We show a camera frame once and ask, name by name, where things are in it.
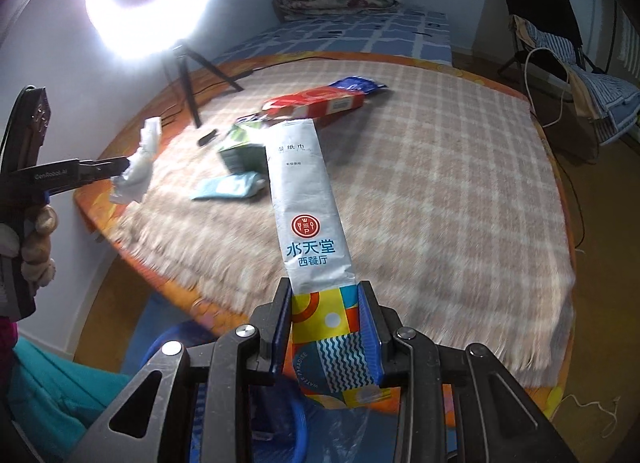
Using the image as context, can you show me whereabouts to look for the white long paper bag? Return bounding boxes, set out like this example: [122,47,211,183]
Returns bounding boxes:
[266,120,390,409]

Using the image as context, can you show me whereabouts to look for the white tissue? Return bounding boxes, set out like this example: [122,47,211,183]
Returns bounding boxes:
[110,116,162,205]

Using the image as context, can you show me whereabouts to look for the green white carton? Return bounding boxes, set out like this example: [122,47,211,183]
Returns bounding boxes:
[218,122,268,175]

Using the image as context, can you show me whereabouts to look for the red cardboard box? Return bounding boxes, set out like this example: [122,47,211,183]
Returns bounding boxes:
[260,86,366,126]

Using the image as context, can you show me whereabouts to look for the blue plastic trash basket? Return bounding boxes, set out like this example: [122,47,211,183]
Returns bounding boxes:
[142,319,402,463]

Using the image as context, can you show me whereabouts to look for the gloved left hand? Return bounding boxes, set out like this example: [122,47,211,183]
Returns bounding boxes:
[1,204,58,287]

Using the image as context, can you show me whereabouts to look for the light blue packet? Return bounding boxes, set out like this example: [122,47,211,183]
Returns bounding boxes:
[192,172,267,201]

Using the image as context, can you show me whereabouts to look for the black tripod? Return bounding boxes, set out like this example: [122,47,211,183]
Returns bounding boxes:
[162,42,245,130]

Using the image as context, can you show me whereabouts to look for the checkered beige blanket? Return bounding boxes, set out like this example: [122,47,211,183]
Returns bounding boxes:
[106,58,576,389]

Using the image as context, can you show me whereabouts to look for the teal trousers leg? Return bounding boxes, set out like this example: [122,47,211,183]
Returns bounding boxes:
[6,339,130,462]

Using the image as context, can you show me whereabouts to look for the blue snack wrapper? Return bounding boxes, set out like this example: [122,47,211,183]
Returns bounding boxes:
[330,75,387,96]

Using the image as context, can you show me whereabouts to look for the blue checkered mattress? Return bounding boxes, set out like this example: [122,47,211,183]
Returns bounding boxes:
[216,6,452,66]

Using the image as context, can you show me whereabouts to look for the striped clothes on chair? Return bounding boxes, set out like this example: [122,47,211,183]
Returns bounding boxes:
[511,16,639,146]

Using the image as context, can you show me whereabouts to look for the black folding chair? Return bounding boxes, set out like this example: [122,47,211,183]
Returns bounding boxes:
[498,0,604,80]

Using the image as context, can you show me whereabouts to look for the white cable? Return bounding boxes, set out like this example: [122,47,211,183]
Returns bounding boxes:
[523,46,574,130]

